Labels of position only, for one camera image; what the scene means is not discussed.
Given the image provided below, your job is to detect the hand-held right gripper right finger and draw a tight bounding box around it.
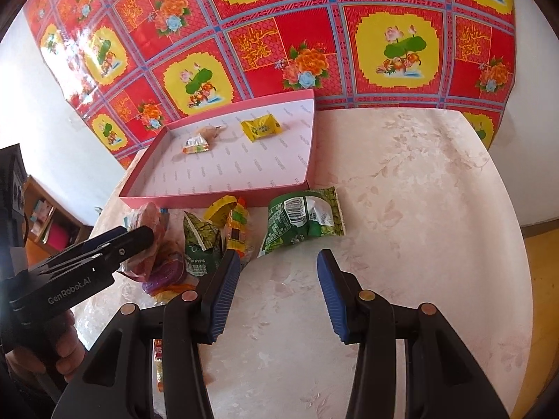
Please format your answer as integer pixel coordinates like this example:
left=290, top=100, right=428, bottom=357
left=317, top=249, right=509, bottom=419

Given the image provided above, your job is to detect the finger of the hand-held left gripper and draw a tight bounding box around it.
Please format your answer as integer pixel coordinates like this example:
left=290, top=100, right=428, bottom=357
left=56, top=226, right=129, bottom=266
left=87, top=226, right=155, bottom=272

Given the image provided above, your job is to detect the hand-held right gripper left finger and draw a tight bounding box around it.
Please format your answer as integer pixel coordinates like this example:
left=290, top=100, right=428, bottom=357
left=50, top=250, right=242, bottom=419

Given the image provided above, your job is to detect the pink white spout pouch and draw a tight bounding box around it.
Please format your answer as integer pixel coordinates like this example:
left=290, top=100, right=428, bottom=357
left=120, top=203, right=172, bottom=277

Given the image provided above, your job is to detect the small green pea packet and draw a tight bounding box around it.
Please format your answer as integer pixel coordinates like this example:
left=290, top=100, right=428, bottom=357
left=182, top=211, right=224, bottom=278

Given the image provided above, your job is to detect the orange yellow striped snack packet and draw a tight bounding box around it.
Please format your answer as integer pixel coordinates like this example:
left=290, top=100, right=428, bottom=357
left=204, top=195, right=255, bottom=263

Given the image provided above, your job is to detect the large green pea packet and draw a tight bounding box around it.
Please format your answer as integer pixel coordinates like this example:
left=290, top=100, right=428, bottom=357
left=257, top=186, right=347, bottom=258

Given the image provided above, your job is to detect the pink cardboard box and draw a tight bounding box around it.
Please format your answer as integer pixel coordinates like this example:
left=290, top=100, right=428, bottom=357
left=119, top=88, right=317, bottom=209

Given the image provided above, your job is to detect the person's left hand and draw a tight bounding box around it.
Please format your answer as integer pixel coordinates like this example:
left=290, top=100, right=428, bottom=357
left=53, top=309, right=87, bottom=375

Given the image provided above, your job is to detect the wooden shelf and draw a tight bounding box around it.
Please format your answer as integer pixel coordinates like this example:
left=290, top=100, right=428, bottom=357
left=24, top=175, right=94, bottom=267

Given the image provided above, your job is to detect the pink folder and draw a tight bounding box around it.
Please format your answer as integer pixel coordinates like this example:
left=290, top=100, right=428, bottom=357
left=46, top=222, right=71, bottom=249

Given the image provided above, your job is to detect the stack of books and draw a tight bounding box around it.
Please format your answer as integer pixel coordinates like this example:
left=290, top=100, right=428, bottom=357
left=28, top=198, right=55, bottom=245

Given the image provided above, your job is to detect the small silver red candy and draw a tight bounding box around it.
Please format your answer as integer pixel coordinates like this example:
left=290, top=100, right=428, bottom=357
left=182, top=136, right=210, bottom=154

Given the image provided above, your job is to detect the clear tan candy wrapper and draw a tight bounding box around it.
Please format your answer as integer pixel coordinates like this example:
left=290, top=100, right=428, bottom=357
left=196, top=124, right=228, bottom=142

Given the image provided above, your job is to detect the red floral printed wall cloth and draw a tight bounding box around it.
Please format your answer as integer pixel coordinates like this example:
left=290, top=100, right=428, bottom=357
left=24, top=0, right=516, bottom=171

